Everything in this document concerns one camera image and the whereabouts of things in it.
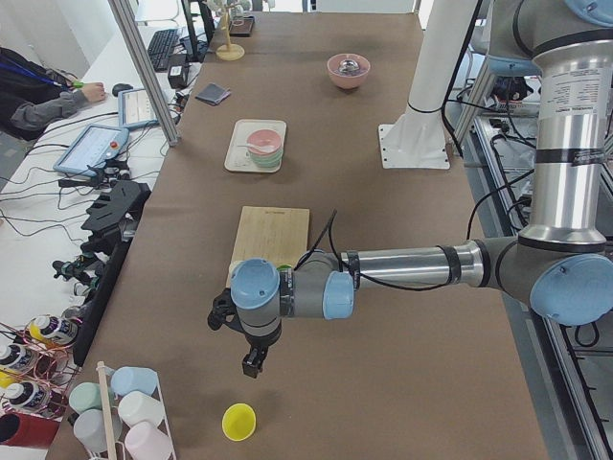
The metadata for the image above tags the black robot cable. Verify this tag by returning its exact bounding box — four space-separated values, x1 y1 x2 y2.
292 208 535 292

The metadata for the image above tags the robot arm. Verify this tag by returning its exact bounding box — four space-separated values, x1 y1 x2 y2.
216 1 612 377

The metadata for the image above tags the teach pendant tablet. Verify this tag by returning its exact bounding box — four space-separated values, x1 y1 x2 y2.
53 124 129 176
118 88 158 129

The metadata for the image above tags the cup rack with cups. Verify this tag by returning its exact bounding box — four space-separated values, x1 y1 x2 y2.
69 361 177 459

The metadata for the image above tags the small pink bowl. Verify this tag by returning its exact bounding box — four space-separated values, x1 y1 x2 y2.
247 129 282 153

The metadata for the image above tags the black keyboard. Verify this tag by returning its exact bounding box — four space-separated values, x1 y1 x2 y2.
147 29 179 73

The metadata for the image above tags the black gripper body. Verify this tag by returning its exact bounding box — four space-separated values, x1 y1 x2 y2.
242 337 278 379

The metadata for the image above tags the grey folded cloth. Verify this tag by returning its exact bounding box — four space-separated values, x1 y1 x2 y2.
195 82 231 105

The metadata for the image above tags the white ceramic spoon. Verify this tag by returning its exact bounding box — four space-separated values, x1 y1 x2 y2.
238 143 274 152

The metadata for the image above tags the mint green bowl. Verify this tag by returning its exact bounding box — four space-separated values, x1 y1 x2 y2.
248 149 283 169

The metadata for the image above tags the wooden mug tree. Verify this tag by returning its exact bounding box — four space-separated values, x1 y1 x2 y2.
206 0 244 61

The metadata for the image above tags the large pink bowl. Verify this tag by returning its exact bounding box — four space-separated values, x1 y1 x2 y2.
327 53 371 89

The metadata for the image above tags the yellow plastic cup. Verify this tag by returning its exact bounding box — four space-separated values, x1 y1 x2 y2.
221 402 257 442

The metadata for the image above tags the cream rabbit tray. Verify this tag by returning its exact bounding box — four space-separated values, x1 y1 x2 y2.
224 119 286 173

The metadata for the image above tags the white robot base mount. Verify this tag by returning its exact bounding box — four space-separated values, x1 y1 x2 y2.
379 0 481 170

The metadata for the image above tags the metal ice scoop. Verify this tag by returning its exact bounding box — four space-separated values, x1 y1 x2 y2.
336 58 362 77

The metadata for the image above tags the person's hand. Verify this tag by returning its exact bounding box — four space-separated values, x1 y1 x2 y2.
80 82 106 104

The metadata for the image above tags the wooden cutting board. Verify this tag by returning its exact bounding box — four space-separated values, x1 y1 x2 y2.
226 206 310 287

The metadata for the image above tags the person's forearm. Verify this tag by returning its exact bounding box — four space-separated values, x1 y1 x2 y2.
10 90 89 130

